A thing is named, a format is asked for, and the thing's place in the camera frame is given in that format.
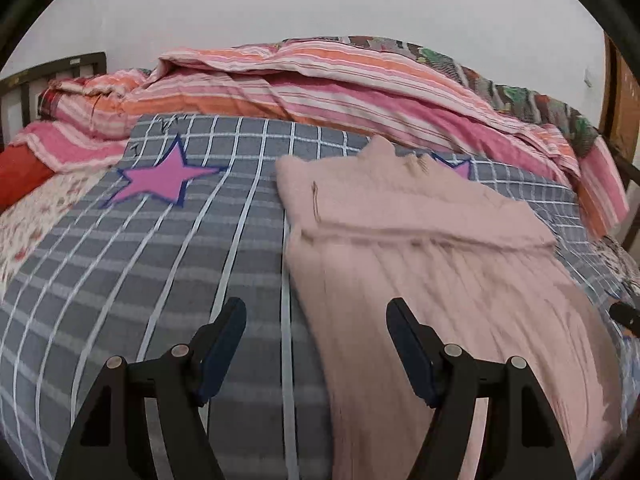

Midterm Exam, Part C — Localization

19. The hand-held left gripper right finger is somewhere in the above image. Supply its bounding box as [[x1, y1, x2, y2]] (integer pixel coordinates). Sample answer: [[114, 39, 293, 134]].
[[386, 297, 578, 480]]

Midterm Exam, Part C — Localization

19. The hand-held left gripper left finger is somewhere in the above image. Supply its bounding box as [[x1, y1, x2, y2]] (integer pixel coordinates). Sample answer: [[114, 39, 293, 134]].
[[55, 296, 247, 480]]

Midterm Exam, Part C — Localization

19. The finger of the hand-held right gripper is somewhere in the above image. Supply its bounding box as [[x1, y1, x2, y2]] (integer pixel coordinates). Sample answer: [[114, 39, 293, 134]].
[[609, 300, 640, 336]]

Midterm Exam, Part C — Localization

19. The pink knitted sweater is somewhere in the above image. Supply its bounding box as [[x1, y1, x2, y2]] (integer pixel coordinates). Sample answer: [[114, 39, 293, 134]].
[[275, 135, 626, 480]]

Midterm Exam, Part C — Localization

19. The grey checked star blanket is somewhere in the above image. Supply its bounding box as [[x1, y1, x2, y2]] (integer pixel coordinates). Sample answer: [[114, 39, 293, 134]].
[[0, 114, 640, 480]]

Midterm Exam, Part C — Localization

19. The dark wooden footboard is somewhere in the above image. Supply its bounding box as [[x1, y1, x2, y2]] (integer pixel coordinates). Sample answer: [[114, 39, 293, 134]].
[[607, 137, 640, 261]]

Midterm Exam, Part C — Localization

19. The brown wooden door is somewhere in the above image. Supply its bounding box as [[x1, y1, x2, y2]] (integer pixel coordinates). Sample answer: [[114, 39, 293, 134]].
[[600, 32, 640, 161]]

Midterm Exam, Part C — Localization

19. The white floral bed sheet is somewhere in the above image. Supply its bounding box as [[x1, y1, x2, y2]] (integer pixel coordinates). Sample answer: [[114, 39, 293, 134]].
[[0, 167, 640, 301]]

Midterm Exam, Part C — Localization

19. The dark floral patchwork quilt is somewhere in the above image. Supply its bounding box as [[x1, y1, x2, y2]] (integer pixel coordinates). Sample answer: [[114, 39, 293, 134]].
[[340, 35, 601, 158]]

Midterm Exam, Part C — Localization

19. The red embroidered pillow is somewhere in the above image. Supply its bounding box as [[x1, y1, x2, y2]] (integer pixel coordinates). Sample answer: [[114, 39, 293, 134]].
[[0, 147, 56, 211]]

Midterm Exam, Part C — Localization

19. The pink orange striped quilt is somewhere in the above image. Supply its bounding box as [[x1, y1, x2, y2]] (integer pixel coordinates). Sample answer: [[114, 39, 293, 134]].
[[15, 40, 631, 238]]

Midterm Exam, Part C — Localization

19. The dark wooden headboard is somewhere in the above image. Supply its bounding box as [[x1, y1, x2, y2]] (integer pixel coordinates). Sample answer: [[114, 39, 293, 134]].
[[0, 51, 108, 153]]

